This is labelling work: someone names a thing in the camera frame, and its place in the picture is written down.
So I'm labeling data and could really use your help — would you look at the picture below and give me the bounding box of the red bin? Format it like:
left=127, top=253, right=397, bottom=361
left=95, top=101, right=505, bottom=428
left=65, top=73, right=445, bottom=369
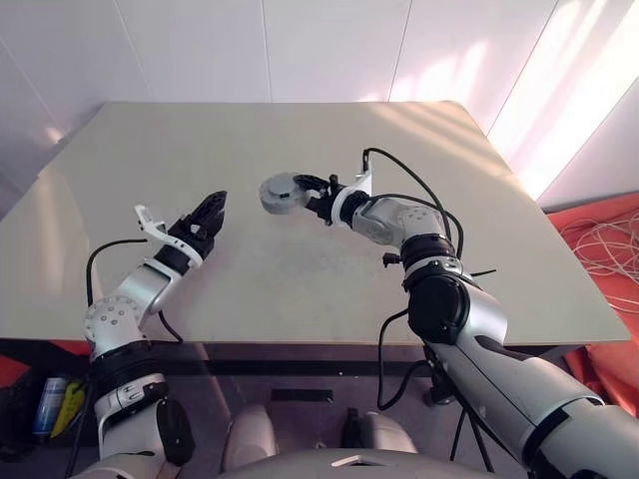
left=541, top=202, right=639, bottom=403

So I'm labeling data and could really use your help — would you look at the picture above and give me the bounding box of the yellow item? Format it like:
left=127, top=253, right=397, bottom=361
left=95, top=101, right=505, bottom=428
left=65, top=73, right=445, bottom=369
left=49, top=380, right=85, bottom=440

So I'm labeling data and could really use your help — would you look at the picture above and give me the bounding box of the black thin rod stand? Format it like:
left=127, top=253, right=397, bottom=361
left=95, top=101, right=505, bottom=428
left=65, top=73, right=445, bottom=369
left=448, top=398, right=495, bottom=473

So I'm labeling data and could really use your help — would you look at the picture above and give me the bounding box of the silver robot torso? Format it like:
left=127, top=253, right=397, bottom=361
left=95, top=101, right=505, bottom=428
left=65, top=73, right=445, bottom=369
left=74, top=446, right=500, bottom=479

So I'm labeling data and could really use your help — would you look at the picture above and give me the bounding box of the grey rounded shape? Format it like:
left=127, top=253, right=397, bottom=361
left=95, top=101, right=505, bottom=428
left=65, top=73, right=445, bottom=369
left=222, top=403, right=279, bottom=470
left=343, top=407, right=418, bottom=456

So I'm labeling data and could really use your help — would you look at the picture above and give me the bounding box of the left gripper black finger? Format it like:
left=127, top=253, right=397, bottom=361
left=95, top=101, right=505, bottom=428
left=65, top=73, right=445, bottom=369
left=202, top=195, right=230, bottom=239
left=187, top=190, right=229, bottom=227

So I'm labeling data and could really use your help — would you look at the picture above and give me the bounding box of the grey motor lid circuit board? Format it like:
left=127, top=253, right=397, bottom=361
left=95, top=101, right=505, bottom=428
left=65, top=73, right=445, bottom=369
left=258, top=171, right=307, bottom=202

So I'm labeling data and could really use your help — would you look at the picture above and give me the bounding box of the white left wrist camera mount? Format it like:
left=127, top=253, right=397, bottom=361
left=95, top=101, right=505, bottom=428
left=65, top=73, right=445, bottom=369
left=133, top=203, right=205, bottom=265

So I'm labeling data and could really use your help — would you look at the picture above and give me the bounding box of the white cable coil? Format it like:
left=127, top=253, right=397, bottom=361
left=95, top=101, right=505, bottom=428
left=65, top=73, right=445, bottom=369
left=558, top=209, right=639, bottom=313

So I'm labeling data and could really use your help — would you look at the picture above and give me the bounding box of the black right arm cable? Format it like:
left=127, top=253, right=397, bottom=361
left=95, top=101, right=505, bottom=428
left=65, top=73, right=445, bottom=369
left=361, top=147, right=465, bottom=410

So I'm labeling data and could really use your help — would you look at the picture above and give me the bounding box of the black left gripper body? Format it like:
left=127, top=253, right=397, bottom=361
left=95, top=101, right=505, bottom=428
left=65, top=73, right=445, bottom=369
left=167, top=215, right=219, bottom=259

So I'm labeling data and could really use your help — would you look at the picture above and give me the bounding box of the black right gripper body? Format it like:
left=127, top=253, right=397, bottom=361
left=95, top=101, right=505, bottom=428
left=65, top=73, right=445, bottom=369
left=307, top=174, right=341, bottom=228

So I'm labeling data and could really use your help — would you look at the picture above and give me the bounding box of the black table frame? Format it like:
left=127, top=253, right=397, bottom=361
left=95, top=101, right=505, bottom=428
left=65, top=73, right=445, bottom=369
left=197, top=342, right=565, bottom=406

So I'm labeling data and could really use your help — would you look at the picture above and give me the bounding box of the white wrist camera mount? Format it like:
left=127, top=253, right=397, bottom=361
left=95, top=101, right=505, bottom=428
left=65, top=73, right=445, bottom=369
left=326, top=167, right=374, bottom=229
left=133, top=203, right=205, bottom=265

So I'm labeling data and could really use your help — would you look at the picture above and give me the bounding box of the black floor strip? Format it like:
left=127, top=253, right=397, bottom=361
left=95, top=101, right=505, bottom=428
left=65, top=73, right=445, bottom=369
left=271, top=388, right=334, bottom=403

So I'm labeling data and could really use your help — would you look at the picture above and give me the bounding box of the blue spray can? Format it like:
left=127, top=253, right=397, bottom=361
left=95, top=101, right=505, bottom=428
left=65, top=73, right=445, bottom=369
left=32, top=377, right=67, bottom=439

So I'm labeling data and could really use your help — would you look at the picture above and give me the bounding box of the small red fabric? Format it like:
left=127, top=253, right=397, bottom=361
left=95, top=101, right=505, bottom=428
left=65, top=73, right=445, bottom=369
left=0, top=338, right=92, bottom=386

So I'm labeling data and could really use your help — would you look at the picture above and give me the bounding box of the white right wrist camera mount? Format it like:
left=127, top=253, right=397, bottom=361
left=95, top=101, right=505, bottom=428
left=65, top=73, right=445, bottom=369
left=326, top=167, right=374, bottom=229

